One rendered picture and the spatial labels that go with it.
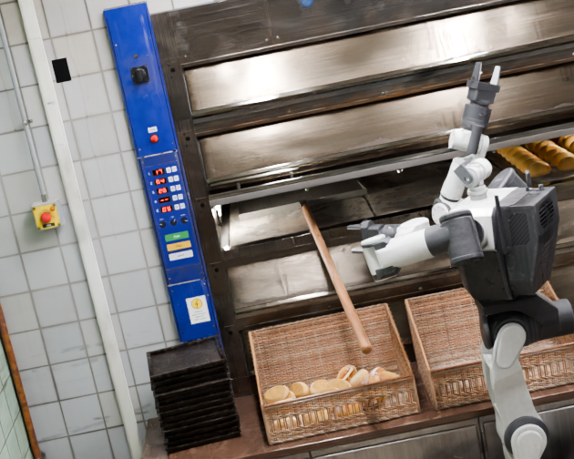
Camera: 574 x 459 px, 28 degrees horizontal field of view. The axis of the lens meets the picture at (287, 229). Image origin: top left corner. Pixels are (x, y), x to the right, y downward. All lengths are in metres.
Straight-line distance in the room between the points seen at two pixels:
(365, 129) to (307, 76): 0.30
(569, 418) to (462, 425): 0.38
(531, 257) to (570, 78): 1.19
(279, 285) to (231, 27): 1.00
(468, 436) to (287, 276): 0.93
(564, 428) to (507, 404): 0.54
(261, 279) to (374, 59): 0.94
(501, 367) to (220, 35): 1.60
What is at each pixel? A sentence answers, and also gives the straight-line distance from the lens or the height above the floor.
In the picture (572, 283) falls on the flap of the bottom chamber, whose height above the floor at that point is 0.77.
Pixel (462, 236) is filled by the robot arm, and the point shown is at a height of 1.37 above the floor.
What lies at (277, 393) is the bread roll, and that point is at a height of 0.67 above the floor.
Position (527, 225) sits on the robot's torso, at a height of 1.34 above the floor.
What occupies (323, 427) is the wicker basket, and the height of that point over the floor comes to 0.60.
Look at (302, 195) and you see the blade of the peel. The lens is 4.98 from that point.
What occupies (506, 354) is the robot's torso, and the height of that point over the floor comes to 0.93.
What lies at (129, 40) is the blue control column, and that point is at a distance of 4.21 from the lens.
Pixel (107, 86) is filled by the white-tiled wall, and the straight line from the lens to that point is 4.26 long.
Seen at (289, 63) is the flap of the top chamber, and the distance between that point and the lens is 4.25.
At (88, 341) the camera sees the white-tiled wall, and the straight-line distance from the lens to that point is 4.49.
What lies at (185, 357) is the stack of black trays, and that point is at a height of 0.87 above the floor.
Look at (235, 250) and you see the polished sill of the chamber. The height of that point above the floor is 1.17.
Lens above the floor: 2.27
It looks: 14 degrees down
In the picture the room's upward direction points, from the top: 11 degrees counter-clockwise
